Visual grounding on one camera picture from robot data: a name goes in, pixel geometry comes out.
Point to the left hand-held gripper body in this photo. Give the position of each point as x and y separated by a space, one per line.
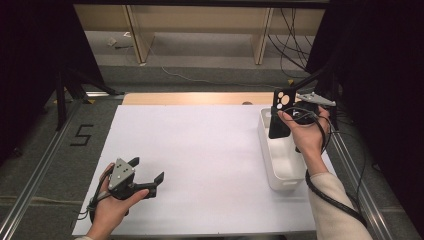
122 173

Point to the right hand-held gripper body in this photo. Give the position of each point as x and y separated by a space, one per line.
308 111

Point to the white plastic storage bin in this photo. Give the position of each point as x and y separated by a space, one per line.
283 163

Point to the person's right hand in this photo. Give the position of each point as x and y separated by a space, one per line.
310 140

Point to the person's left hand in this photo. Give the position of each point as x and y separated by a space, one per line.
108 213

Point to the yellow tape piece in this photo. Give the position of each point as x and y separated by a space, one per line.
291 81
89 101

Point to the white table mat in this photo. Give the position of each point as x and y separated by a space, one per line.
200 140

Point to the black curtain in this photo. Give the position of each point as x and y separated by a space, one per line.
30 66
383 83

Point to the white scrap on floor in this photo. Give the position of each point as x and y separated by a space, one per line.
111 41

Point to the light wooden shelf unit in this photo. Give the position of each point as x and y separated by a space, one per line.
200 20

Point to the aluminium floor rail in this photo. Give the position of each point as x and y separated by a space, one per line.
353 173
36 170

